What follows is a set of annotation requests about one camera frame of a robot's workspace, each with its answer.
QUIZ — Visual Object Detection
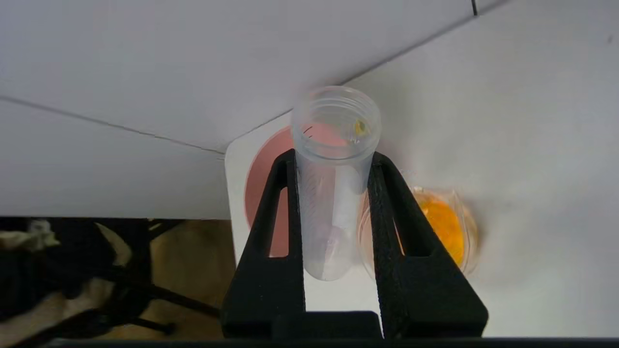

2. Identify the clear glass beaker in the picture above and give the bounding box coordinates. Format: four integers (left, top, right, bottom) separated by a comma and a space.
357, 186, 480, 277

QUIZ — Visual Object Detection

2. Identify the test tube with yellow pigment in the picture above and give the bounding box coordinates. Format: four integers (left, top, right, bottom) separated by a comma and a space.
292, 86, 382, 282

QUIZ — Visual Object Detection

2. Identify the pink bowl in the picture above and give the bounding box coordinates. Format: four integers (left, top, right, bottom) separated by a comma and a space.
244, 123, 351, 258

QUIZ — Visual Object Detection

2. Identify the black office chair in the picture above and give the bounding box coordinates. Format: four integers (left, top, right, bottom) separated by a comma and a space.
0, 217, 223, 346

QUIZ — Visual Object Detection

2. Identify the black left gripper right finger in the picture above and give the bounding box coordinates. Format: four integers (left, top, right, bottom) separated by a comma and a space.
368, 152, 488, 339

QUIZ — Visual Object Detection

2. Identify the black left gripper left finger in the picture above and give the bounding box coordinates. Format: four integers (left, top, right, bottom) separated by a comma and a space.
221, 149, 307, 339

